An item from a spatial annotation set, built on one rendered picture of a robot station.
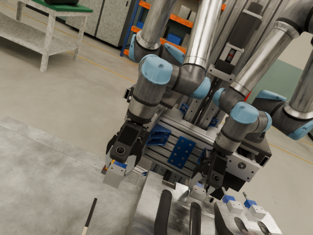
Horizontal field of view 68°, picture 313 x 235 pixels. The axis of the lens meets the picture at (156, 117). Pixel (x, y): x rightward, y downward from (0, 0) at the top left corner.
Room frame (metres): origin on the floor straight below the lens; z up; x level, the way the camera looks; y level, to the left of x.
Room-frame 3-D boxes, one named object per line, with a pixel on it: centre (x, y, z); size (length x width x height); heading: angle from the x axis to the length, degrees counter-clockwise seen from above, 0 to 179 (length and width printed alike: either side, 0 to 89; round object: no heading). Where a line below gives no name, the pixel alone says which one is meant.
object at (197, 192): (0.72, -0.25, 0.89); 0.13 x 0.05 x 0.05; 0
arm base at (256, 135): (1.08, -0.44, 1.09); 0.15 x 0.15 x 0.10
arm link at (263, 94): (1.08, -0.45, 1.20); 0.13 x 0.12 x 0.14; 44
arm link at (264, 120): (0.78, -0.31, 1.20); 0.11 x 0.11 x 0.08; 44
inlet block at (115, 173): (0.60, 0.05, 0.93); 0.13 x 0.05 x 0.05; 0
